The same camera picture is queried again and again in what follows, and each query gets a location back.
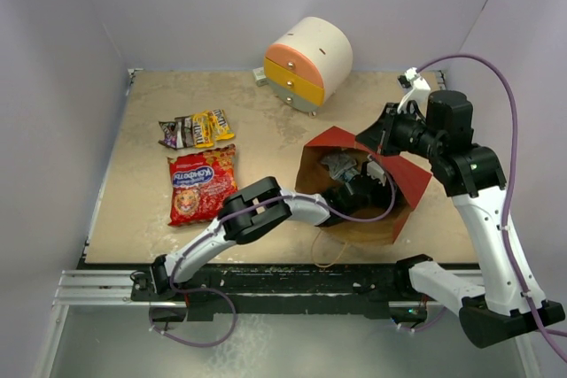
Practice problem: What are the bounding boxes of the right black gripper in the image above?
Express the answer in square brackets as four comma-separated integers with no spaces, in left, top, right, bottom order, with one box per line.
[356,102,444,159]

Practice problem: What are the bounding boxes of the grey wrapper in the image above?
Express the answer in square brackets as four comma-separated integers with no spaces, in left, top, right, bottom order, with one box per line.
[320,151,360,182]

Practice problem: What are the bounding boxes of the red brown paper bag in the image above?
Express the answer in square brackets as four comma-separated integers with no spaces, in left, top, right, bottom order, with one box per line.
[295,127,432,268]

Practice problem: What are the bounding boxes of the yellow m&m's packet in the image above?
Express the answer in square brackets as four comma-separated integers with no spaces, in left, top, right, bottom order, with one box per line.
[209,109,236,142]
[191,112,214,149]

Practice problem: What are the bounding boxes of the red snack bag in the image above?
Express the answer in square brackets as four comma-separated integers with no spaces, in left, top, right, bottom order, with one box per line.
[167,143,237,227]

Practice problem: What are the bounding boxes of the brown purple candy wrapper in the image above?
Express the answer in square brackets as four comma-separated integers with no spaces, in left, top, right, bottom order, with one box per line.
[175,115,194,150]

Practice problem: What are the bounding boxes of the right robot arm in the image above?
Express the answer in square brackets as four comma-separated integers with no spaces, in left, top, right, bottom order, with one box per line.
[355,90,566,348]

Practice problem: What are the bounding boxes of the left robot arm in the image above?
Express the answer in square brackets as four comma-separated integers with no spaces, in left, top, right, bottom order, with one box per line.
[130,175,397,300]

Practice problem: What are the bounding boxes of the round pastel drawer cabinet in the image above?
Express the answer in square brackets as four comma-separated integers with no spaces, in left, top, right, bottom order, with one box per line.
[263,17,353,116]

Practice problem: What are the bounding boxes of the small white box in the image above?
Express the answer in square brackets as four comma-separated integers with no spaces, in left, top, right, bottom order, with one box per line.
[252,67,268,87]

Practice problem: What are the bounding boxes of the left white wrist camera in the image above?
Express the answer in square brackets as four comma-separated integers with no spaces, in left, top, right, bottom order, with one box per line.
[365,155,387,186]

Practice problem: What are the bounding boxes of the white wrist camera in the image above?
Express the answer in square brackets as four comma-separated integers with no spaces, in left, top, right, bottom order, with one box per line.
[365,155,387,186]
[397,67,431,114]

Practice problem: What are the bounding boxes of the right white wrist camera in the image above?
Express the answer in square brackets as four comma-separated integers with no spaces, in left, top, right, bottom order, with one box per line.
[397,67,431,114]

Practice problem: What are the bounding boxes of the black aluminium base frame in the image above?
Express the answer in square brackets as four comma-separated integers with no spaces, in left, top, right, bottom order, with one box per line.
[56,261,437,324]

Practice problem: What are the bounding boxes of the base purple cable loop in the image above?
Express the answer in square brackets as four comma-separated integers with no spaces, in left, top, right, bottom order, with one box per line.
[148,278,240,344]

